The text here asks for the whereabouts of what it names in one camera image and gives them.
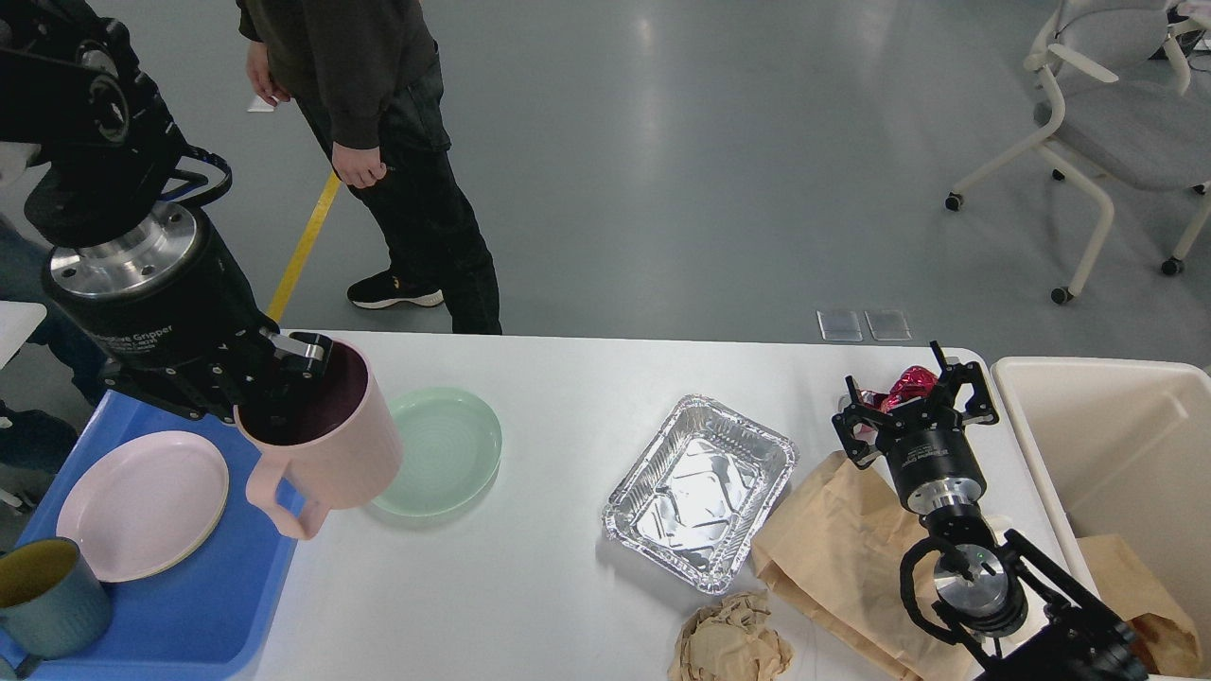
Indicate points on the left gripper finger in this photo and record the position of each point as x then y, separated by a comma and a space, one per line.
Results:
296, 363

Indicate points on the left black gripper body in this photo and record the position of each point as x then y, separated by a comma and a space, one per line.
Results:
169, 306

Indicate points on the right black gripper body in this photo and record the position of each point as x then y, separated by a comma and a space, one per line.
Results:
931, 463

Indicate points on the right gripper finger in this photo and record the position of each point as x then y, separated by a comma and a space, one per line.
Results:
960, 395
855, 415

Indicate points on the pink mug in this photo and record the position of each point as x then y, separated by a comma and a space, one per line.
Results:
337, 449

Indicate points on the green plate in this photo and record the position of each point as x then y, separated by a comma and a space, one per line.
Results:
452, 442

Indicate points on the dark green mug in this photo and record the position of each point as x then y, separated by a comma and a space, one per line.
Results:
52, 604

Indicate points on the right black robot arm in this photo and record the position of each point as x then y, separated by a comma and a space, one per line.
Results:
1019, 614

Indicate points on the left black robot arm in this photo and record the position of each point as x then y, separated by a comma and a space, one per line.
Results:
76, 100

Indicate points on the standing person's left hand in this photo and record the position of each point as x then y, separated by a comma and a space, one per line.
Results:
357, 168

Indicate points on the standing person's right hand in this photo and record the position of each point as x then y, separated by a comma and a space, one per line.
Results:
257, 69

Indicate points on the red foil wrapper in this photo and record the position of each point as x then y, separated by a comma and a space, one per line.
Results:
915, 382

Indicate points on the left floor outlet plate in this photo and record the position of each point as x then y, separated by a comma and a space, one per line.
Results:
840, 326

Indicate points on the floor outlet plate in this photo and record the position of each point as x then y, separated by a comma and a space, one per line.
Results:
888, 325
840, 326

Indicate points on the right floor outlet plate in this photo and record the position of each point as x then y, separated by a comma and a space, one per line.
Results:
888, 325

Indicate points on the beige plastic bin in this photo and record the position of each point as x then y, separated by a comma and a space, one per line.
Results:
1120, 447

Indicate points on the aluminium foil tray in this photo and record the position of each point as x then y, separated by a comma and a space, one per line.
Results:
696, 496

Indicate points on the pink plate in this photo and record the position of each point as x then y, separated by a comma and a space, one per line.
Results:
147, 505

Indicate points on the crumpled brown paper ball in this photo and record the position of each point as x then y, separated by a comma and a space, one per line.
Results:
731, 640

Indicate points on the standing person in black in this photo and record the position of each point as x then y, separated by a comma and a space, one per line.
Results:
368, 74

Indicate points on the brown paper bag in bin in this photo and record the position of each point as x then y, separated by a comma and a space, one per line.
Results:
1166, 639

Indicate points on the blue plastic tray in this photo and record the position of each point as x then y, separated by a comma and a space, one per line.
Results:
204, 619

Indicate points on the white grey office chair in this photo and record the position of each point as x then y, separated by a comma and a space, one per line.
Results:
1116, 97

